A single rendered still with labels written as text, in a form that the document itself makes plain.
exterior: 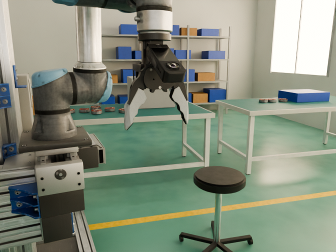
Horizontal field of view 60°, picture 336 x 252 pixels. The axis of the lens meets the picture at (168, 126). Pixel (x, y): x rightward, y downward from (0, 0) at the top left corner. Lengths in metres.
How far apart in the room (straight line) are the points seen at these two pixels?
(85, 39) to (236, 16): 6.91
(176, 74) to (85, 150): 0.74
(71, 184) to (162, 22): 0.58
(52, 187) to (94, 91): 0.35
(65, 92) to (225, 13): 6.85
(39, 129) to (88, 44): 0.33
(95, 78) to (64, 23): 5.91
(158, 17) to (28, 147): 0.60
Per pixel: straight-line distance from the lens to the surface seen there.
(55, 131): 1.03
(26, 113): 1.48
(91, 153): 1.21
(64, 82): 1.04
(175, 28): 6.63
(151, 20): 0.61
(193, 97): 6.83
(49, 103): 1.03
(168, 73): 0.53
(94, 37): 1.06
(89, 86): 1.05
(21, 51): 7.02
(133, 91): 0.61
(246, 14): 7.96
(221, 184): 1.82
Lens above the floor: 1.30
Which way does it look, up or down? 13 degrees down
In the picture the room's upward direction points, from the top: straight up
